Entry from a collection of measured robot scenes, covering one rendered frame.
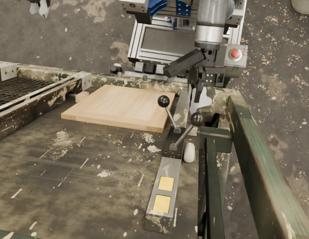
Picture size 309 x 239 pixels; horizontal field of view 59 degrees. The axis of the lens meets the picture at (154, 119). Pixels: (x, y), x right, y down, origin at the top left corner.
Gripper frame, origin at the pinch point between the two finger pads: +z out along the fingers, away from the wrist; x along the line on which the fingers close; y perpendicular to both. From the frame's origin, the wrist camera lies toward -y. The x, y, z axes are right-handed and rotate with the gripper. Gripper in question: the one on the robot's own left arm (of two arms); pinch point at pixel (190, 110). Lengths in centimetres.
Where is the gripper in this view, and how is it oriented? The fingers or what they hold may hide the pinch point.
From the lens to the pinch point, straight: 82.6
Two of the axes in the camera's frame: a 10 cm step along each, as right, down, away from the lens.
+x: -1.9, -3.6, 9.1
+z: -0.9, 9.3, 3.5
